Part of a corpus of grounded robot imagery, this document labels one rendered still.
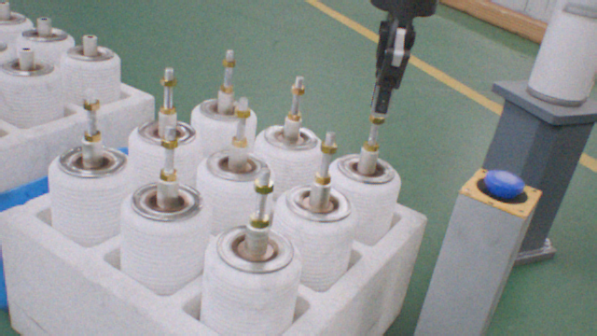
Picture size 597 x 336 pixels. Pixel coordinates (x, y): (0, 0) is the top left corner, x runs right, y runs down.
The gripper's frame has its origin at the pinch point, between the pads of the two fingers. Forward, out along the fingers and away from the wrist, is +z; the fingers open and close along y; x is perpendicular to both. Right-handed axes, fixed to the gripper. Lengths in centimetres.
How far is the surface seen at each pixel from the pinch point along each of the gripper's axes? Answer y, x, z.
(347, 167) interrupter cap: -0.9, 2.5, 9.6
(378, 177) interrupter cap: -2.2, -1.5, 9.6
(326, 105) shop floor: 84, 5, 35
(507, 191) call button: -13.9, -13.0, 2.6
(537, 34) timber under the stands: 205, -85, 31
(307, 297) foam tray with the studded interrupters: -18.1, 5.2, 17.0
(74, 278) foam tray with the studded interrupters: -19.4, 30.3, 18.9
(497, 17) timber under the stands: 227, -72, 31
